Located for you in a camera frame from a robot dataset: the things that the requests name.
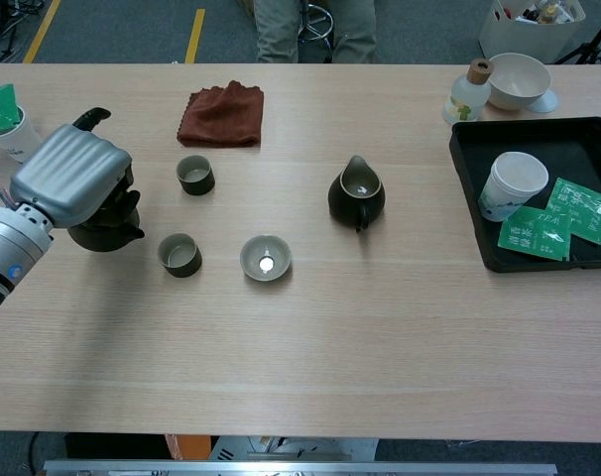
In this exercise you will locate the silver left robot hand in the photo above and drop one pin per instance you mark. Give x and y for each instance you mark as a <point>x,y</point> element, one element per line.
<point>72,173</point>

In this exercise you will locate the black cast iron teapot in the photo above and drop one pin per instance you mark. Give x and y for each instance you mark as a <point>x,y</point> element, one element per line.
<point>102,240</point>

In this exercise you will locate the white robot base chassis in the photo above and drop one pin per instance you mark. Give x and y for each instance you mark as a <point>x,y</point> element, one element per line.
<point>290,446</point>

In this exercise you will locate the blue-striped white paper cup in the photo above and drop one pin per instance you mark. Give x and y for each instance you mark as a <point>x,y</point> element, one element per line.
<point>20,141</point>

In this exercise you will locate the dark green cylindrical teacup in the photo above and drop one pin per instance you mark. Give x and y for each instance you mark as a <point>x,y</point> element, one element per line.
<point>196,184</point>
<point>181,267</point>

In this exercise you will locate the brown folded cloth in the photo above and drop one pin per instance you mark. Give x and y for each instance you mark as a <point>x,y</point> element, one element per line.
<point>221,119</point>

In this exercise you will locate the black equipment stand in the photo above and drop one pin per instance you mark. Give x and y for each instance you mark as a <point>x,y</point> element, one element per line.
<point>0,20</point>

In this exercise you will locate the grey-green ceramic tea strainer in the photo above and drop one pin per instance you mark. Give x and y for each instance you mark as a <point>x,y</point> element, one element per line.
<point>253,258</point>

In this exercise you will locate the person in khaki trousers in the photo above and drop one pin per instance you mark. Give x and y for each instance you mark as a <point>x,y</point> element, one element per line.
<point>273,30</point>

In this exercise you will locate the dark ceramic pouring pitcher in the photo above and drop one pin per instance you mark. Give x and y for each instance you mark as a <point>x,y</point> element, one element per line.
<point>345,208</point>

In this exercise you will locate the chrome stool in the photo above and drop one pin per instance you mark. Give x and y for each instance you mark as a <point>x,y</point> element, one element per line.
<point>315,25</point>

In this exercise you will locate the glass bottle with wooden cap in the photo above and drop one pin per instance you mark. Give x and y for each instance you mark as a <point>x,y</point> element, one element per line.
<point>466,94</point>

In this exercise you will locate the green-printed white paper cup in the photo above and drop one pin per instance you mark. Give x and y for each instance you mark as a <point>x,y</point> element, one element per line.
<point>504,193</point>

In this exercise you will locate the beige bowl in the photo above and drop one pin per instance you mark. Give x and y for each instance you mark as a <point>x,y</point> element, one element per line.
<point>518,79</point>

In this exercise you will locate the white storage bin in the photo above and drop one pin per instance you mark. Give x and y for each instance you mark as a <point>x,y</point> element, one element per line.
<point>528,39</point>

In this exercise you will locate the white saucer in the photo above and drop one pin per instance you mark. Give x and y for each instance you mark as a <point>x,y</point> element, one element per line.
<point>548,101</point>

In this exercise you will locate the black plastic tray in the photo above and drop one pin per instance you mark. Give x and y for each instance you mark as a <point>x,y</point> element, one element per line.
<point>578,149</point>

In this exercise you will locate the black tripod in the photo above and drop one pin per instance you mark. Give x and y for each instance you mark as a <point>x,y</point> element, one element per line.
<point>585,49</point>

